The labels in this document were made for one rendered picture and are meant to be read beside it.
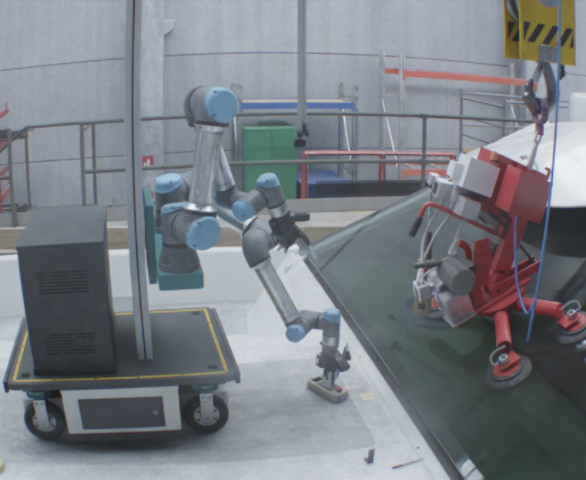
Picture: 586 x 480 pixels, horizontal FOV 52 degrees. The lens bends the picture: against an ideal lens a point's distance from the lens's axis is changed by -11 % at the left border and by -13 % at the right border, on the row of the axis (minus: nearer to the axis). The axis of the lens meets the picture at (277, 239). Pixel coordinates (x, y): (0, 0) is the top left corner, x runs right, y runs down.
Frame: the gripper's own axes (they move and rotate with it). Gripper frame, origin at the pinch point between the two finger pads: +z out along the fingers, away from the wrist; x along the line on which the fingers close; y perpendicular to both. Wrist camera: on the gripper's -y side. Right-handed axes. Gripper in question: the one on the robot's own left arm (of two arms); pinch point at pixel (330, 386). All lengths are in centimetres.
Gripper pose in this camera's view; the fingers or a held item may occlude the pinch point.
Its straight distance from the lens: 298.2
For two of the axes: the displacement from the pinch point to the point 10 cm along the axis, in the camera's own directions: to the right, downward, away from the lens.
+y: -6.0, -2.2, 7.6
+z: 0.0, 9.6, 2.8
